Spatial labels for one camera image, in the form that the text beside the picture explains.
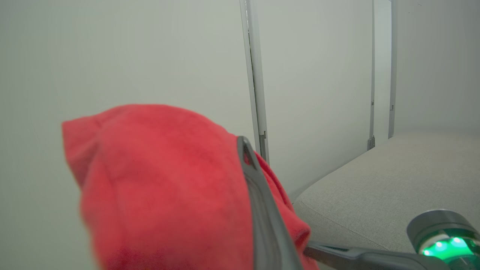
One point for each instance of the thin white partition post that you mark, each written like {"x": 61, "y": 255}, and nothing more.
{"x": 372, "y": 75}

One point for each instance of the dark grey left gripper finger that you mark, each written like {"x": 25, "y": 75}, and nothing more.
{"x": 268, "y": 225}

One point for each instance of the beige fabric sofa seat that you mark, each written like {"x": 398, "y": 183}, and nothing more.
{"x": 386, "y": 187}

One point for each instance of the red fleece clothing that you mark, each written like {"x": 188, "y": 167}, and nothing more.
{"x": 165, "y": 187}

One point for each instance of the white partition edge post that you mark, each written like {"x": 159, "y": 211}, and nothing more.
{"x": 392, "y": 75}

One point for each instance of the wide white partition post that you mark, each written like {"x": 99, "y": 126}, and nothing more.
{"x": 256, "y": 75}

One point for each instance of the grey right gripper green band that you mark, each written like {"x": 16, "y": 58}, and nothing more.
{"x": 438, "y": 225}

